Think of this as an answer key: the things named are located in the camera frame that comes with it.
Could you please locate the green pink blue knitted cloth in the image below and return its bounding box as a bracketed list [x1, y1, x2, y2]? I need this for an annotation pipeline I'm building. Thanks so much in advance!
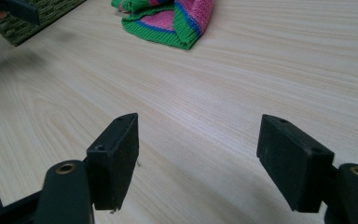
[111, 0, 215, 51]

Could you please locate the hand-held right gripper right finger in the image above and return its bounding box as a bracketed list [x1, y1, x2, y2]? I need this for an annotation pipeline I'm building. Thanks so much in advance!
[256, 114, 337, 214]

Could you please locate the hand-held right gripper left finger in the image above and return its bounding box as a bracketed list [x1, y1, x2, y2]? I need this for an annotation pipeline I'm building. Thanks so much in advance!
[86, 112, 140, 212]

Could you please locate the green woven mat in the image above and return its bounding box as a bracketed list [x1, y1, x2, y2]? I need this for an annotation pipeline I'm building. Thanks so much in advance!
[0, 0, 87, 48]

